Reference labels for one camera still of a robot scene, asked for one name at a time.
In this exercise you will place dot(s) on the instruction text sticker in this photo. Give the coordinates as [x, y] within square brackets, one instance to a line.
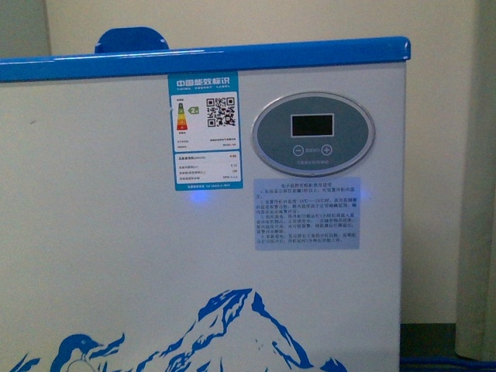
[313, 214]

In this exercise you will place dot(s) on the energy efficiency label sticker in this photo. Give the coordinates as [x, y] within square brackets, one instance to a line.
[205, 128]

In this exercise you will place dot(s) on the white blue chest freezer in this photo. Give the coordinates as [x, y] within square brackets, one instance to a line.
[105, 266]

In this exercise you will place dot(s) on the oval temperature control panel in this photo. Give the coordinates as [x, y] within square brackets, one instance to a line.
[312, 134]

